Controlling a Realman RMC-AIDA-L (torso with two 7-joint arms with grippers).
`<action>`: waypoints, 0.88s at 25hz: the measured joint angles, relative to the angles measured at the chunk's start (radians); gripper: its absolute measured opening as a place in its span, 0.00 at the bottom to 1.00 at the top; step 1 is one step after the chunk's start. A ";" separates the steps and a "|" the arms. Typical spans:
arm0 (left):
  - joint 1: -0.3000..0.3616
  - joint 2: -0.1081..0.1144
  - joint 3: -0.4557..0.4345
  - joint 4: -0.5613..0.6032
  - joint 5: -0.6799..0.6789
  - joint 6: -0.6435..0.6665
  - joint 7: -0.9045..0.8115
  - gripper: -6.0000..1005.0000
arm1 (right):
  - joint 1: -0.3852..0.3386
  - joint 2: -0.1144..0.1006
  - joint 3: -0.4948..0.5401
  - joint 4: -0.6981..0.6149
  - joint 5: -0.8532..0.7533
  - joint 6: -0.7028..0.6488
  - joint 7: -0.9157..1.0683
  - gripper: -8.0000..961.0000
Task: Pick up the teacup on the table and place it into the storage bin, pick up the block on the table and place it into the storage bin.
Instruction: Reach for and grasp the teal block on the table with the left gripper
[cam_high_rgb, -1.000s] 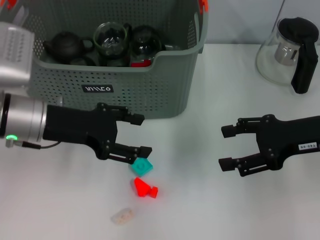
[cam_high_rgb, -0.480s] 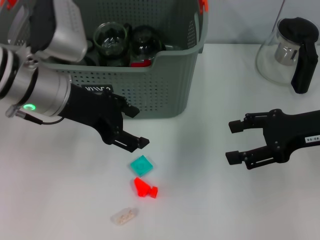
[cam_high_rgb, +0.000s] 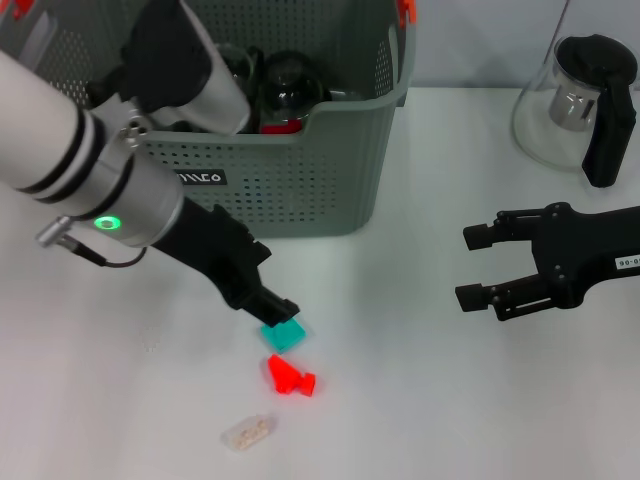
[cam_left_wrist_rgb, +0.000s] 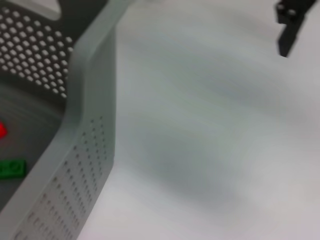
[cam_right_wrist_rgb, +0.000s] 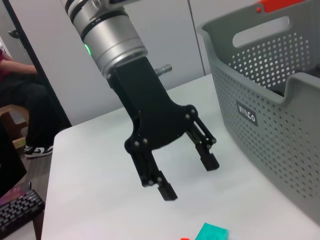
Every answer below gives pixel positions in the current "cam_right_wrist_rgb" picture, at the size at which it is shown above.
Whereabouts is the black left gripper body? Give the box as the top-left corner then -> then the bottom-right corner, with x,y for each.
109,56 -> 200,154

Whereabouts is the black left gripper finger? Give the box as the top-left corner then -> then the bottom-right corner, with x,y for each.
184,115 -> 221,173
130,149 -> 179,203

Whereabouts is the teal square building plate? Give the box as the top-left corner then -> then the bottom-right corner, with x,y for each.
194,222 -> 230,240

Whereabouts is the grey perforated storage bin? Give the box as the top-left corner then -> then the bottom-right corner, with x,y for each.
196,0 -> 320,226

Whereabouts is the seated person in red shirt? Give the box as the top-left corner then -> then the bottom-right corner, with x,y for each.
0,48 -> 55,159

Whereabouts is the black computer keyboard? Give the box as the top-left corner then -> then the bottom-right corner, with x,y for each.
0,188 -> 46,233

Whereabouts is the tan stool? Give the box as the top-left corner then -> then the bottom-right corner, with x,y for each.
0,103 -> 31,149

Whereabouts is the black flat panel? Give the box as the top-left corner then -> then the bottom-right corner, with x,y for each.
0,119 -> 28,199

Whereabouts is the black metal rack post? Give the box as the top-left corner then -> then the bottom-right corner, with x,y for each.
0,0 -> 73,129

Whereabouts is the orange bin handle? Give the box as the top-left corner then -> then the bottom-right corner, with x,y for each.
256,0 -> 308,14

